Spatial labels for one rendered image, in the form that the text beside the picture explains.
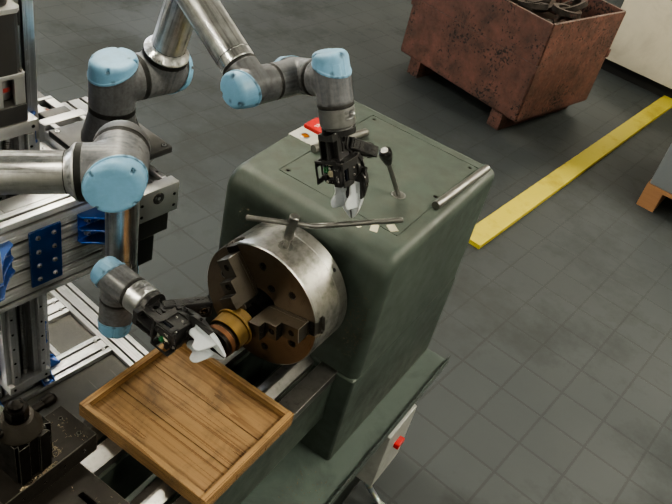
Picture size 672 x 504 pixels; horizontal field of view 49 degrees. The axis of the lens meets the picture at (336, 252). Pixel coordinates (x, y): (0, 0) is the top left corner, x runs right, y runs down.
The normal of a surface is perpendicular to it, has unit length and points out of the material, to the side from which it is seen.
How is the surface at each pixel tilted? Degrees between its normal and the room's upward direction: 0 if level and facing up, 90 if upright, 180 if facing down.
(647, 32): 90
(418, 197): 0
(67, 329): 0
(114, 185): 89
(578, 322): 0
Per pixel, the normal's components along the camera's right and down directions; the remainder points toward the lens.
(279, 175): 0.20, -0.77
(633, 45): -0.63, 0.37
